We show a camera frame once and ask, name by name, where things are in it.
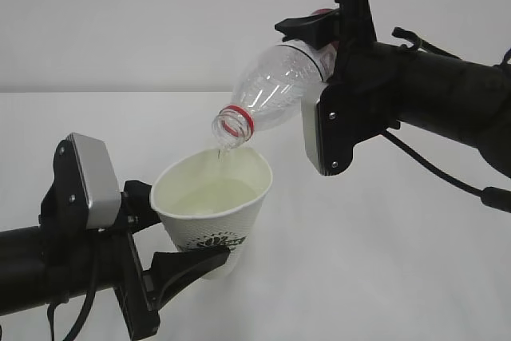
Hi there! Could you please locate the white paper coffee cup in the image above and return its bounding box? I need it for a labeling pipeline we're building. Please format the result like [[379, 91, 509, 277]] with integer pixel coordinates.
[[149, 147, 273, 280]]

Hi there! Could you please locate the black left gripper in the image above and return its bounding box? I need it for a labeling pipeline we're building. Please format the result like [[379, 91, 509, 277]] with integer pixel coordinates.
[[104, 180, 231, 340]]

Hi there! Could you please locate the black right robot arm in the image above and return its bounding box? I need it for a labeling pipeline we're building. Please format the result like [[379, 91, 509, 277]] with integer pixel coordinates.
[[275, 0, 510, 176]]

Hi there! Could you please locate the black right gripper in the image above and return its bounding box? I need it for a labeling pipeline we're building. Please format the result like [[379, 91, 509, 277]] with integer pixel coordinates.
[[275, 0, 402, 176]]

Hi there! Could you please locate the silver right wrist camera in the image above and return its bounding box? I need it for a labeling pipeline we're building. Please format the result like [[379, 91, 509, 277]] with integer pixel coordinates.
[[301, 96, 329, 176]]

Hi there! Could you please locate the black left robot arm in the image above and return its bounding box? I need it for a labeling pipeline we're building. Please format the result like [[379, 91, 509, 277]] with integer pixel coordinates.
[[1, 133, 230, 340]]

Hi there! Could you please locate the clear plastic water bottle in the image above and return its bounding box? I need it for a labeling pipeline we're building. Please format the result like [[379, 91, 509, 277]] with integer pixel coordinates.
[[212, 38, 339, 150]]

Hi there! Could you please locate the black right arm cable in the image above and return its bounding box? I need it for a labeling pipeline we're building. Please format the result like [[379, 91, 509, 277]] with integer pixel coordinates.
[[381, 27, 511, 214]]

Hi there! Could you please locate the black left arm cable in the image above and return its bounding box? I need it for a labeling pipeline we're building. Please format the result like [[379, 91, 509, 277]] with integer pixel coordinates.
[[43, 256, 101, 341]]

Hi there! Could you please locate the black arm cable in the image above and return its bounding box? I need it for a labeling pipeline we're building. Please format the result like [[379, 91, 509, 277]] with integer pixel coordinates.
[[381, 27, 511, 214], [43, 256, 101, 341]]

